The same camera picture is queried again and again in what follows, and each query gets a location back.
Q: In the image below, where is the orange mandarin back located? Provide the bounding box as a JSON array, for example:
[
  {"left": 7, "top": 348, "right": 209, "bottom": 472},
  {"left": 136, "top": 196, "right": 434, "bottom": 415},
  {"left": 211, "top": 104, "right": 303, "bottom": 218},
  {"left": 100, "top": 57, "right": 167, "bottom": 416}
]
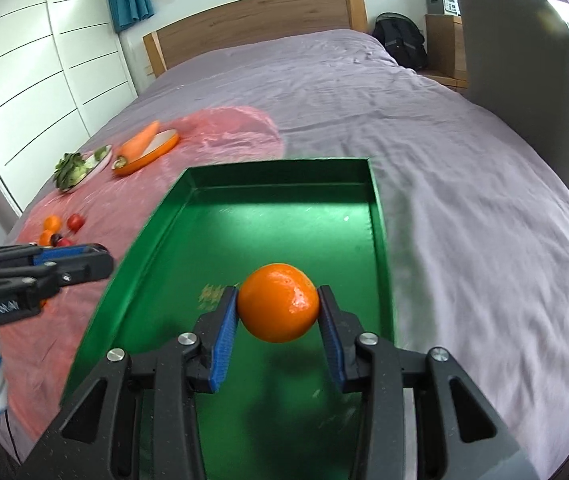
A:
[{"left": 42, "top": 214, "right": 62, "bottom": 233}]

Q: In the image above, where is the orange mandarin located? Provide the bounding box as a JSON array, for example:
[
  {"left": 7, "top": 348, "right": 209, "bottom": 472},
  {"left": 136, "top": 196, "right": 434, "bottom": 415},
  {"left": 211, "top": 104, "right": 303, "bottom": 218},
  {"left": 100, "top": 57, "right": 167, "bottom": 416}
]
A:
[
  {"left": 38, "top": 230, "right": 56, "bottom": 247},
  {"left": 238, "top": 263, "right": 320, "bottom": 344},
  {"left": 42, "top": 214, "right": 62, "bottom": 233}
]

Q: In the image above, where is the red apple top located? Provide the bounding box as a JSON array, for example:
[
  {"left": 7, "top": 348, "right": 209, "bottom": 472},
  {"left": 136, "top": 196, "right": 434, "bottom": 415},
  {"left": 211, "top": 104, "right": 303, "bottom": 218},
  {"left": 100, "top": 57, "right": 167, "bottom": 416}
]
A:
[{"left": 66, "top": 214, "right": 86, "bottom": 233}]

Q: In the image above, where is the red apple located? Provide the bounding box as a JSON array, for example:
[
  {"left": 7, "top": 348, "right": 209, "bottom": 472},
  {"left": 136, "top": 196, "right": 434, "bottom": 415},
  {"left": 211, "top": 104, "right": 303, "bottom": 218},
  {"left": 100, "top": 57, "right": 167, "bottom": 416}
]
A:
[
  {"left": 57, "top": 238, "right": 74, "bottom": 247},
  {"left": 66, "top": 214, "right": 86, "bottom": 233}
]

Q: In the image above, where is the dark plum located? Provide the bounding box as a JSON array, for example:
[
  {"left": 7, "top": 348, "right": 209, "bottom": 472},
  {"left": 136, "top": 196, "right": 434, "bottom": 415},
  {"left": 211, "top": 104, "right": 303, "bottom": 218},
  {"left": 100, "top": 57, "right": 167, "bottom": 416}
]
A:
[{"left": 50, "top": 233, "right": 63, "bottom": 246}]

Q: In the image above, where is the pink plastic sheet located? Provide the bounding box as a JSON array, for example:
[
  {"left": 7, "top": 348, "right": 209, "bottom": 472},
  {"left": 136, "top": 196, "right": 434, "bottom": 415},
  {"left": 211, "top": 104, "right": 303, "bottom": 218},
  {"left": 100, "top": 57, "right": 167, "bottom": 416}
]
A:
[{"left": 0, "top": 106, "right": 284, "bottom": 443}]

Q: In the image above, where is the green bok choy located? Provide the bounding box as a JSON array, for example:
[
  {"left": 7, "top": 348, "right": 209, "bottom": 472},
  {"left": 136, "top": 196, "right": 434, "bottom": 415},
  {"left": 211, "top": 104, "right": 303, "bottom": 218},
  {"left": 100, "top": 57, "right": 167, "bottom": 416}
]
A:
[{"left": 53, "top": 153, "right": 88, "bottom": 191}]

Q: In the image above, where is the green tray box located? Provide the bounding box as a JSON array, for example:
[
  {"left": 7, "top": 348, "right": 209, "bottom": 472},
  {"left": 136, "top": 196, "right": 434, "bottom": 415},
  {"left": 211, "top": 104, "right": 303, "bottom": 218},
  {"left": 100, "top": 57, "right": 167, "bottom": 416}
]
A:
[{"left": 66, "top": 158, "right": 395, "bottom": 479}]

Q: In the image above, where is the patterned white plate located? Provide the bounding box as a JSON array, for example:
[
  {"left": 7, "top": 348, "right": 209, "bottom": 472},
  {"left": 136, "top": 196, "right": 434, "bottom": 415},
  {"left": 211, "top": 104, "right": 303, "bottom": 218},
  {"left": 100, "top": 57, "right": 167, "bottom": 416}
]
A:
[{"left": 57, "top": 144, "right": 113, "bottom": 193}]

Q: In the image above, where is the small bok choy piece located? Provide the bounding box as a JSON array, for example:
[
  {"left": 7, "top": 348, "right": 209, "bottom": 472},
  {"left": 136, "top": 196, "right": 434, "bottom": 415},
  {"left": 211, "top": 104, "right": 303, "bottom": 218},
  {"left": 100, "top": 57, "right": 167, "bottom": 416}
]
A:
[{"left": 94, "top": 145, "right": 110, "bottom": 162}]

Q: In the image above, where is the carrot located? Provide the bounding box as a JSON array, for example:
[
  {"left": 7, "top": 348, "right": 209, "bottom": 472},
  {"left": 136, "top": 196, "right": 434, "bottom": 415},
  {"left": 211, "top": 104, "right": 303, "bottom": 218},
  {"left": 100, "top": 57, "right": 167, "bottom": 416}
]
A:
[{"left": 113, "top": 120, "right": 160, "bottom": 169}]

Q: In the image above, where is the purple bed sheet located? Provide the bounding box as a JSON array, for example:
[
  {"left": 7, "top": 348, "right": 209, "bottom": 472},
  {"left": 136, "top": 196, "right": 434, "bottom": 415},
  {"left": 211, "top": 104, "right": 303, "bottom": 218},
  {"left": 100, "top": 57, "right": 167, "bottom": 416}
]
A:
[{"left": 0, "top": 28, "right": 569, "bottom": 480}]

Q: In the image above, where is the orange oval dish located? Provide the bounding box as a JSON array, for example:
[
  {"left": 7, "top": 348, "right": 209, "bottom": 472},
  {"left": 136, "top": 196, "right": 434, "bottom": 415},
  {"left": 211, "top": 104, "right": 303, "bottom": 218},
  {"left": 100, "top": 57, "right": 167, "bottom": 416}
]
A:
[{"left": 112, "top": 129, "right": 180, "bottom": 177}]

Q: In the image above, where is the white wardrobe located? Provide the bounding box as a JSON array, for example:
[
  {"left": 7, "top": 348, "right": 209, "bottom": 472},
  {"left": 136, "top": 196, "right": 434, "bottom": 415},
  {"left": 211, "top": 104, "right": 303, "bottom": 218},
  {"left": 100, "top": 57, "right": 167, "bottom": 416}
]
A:
[{"left": 0, "top": 0, "right": 137, "bottom": 214}]

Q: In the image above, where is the wooden nightstand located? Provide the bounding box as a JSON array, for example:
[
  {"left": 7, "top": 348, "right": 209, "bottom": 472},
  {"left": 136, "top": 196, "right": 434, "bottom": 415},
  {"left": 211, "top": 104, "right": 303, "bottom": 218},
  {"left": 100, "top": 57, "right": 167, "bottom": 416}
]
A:
[{"left": 421, "top": 14, "right": 469, "bottom": 92}]

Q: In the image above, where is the black backpack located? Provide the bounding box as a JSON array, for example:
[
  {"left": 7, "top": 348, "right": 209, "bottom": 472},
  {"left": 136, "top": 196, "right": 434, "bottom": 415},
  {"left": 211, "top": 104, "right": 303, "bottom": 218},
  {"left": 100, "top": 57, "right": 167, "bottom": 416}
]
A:
[{"left": 372, "top": 12, "right": 427, "bottom": 70}]

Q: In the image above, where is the wooden headboard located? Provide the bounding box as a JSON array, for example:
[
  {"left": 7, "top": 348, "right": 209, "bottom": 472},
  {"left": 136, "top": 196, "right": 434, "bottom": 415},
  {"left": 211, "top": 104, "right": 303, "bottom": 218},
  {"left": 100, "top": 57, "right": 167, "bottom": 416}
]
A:
[{"left": 143, "top": 0, "right": 368, "bottom": 77}]

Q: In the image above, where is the grey office chair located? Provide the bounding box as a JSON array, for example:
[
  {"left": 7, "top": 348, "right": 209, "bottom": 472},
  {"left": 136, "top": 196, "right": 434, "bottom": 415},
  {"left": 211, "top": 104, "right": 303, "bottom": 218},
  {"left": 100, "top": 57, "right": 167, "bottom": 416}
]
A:
[{"left": 458, "top": 0, "right": 569, "bottom": 189}]

